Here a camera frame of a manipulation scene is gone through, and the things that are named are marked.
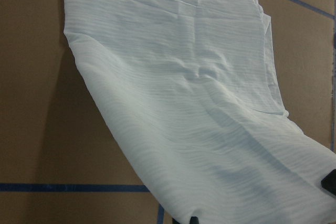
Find light blue striped shirt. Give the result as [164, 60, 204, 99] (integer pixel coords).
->
[64, 0, 335, 223]

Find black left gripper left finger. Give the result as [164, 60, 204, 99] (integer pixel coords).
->
[190, 216, 199, 224]

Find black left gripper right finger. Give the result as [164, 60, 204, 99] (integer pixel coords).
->
[321, 169, 336, 190]

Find blue tape grid lines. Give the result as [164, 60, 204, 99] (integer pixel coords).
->
[1, 0, 335, 223]

